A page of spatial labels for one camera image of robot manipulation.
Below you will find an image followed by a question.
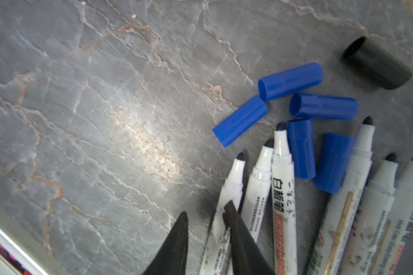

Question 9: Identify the black pen cap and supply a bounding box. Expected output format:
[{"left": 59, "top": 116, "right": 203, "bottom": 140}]
[{"left": 341, "top": 36, "right": 413, "bottom": 90}]

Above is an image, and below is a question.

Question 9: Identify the white marker pen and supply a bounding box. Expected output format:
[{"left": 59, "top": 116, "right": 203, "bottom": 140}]
[
  {"left": 240, "top": 138, "right": 274, "bottom": 241},
  {"left": 306, "top": 116, "right": 375, "bottom": 275},
  {"left": 271, "top": 122, "right": 298, "bottom": 275},
  {"left": 198, "top": 152, "right": 246, "bottom": 275},
  {"left": 339, "top": 153, "right": 398, "bottom": 275},
  {"left": 371, "top": 158, "right": 413, "bottom": 275}
]

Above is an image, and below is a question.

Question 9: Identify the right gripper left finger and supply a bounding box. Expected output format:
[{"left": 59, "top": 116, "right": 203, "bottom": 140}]
[{"left": 143, "top": 212, "right": 189, "bottom": 275}]

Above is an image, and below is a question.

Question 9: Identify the blue pen cap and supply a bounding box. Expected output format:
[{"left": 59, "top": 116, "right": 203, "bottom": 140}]
[
  {"left": 290, "top": 93, "right": 359, "bottom": 120},
  {"left": 258, "top": 63, "right": 324, "bottom": 102},
  {"left": 314, "top": 133, "right": 356, "bottom": 194},
  {"left": 213, "top": 96, "right": 268, "bottom": 147},
  {"left": 287, "top": 118, "right": 316, "bottom": 179}
]

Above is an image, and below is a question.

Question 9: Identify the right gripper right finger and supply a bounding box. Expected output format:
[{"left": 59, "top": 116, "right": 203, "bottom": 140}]
[{"left": 223, "top": 201, "right": 275, "bottom": 275}]

